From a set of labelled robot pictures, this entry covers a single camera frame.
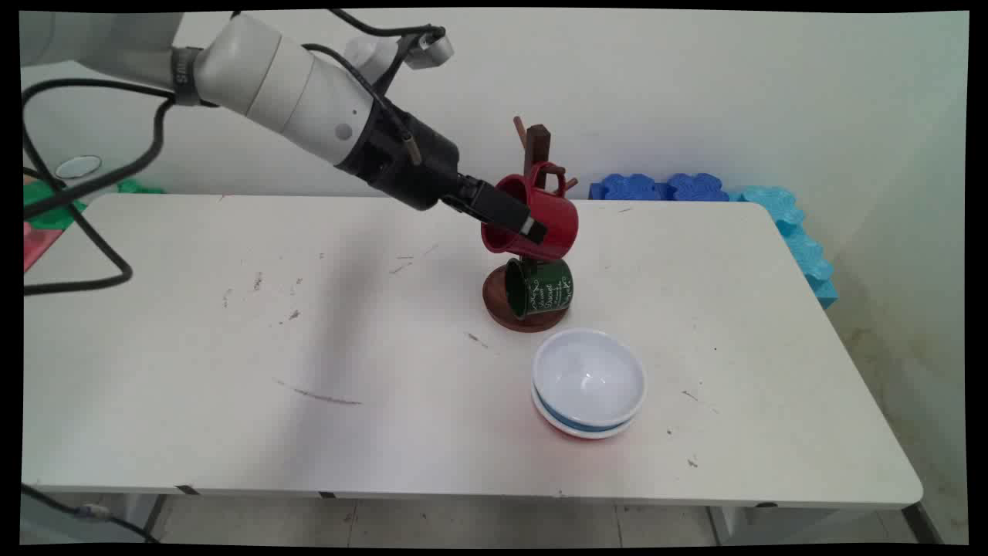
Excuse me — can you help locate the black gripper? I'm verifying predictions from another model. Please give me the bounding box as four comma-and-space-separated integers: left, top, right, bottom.
336, 99, 550, 244

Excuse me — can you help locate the red enamel mug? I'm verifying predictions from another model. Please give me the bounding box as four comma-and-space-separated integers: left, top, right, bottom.
480, 161, 580, 263

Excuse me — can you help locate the brown wooden mug tree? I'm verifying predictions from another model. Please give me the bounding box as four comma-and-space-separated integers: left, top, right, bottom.
482, 116, 579, 334

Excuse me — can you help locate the green enamel mug with lettering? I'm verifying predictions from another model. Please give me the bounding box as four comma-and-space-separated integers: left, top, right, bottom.
504, 257, 575, 320

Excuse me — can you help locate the dark blue foam mat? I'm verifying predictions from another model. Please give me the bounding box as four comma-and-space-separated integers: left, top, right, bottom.
667, 174, 731, 203
590, 174, 669, 202

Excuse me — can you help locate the blue bowl with white inside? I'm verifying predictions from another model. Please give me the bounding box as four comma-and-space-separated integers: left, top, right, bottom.
532, 328, 648, 432

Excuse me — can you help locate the light blue foam mat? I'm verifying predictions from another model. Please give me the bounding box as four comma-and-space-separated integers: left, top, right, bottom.
739, 185, 839, 310

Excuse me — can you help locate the white enamel cup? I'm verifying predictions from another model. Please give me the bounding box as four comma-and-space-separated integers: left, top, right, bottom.
56, 155, 117, 200

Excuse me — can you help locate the green foam mat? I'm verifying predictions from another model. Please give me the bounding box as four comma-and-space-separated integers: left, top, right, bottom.
23, 179, 165, 231

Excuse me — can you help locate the red foam mat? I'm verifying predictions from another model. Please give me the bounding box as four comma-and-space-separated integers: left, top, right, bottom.
23, 224, 64, 273

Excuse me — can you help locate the black table leg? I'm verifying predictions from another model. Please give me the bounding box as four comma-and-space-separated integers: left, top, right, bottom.
902, 502, 944, 546

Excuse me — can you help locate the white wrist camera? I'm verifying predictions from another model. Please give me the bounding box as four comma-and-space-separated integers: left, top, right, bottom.
343, 28, 455, 86

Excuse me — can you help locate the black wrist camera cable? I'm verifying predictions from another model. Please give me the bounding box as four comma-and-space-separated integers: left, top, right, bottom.
301, 9, 448, 167

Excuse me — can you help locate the black strap on arm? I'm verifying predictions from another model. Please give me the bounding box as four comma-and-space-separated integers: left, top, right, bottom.
171, 46, 205, 107

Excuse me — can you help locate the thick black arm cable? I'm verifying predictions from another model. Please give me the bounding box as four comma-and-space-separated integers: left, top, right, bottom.
22, 77, 177, 296

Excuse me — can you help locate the black floor cable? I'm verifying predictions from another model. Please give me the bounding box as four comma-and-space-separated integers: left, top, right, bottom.
22, 483, 160, 543

